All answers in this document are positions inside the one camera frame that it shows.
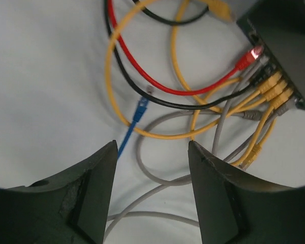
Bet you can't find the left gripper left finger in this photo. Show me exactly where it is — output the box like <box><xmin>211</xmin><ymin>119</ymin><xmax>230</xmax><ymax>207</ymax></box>
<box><xmin>0</xmin><ymin>141</ymin><xmax>117</xmax><ymax>243</ymax></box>

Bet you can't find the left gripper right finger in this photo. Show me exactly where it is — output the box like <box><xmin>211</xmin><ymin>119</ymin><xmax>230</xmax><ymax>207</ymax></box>
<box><xmin>188</xmin><ymin>141</ymin><xmax>305</xmax><ymax>243</ymax></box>

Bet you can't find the long grey ethernet cable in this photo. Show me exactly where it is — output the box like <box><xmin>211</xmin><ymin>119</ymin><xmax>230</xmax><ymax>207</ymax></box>
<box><xmin>103</xmin><ymin>63</ymin><xmax>272</xmax><ymax>242</ymax></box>

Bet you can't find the blue ethernet cable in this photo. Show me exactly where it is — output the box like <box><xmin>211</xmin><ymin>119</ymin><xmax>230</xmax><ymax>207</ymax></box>
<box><xmin>116</xmin><ymin>96</ymin><xmax>150</xmax><ymax>160</ymax></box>

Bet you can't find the red ethernet cable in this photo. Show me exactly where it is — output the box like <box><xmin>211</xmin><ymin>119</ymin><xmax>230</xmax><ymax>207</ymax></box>
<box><xmin>107</xmin><ymin>0</ymin><xmax>265</xmax><ymax>96</ymax></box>

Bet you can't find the black network switch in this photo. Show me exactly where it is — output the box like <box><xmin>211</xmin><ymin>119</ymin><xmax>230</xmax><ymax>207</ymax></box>
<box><xmin>235</xmin><ymin>1</ymin><xmax>305</xmax><ymax>110</ymax></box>

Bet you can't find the black ethernet cable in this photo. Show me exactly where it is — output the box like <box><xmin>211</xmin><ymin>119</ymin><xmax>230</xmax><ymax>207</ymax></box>
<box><xmin>103</xmin><ymin>0</ymin><xmax>260</xmax><ymax>110</ymax></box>

